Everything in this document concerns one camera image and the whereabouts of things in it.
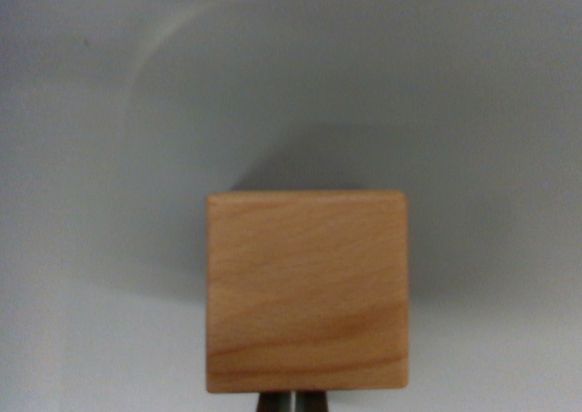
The wooden cube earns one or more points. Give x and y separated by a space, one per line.
307 291

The grey plastic bin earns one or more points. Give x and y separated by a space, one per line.
91 203

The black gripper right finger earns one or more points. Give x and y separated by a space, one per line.
313 403

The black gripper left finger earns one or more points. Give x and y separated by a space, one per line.
273 403

